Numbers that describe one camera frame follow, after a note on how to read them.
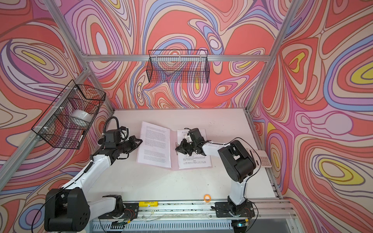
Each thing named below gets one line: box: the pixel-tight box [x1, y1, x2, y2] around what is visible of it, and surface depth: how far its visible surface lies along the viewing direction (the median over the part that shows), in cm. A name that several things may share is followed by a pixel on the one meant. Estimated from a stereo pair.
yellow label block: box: [138, 200, 159, 207], surface depth 76 cm
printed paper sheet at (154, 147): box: [136, 121, 172, 168], surface depth 91 cm
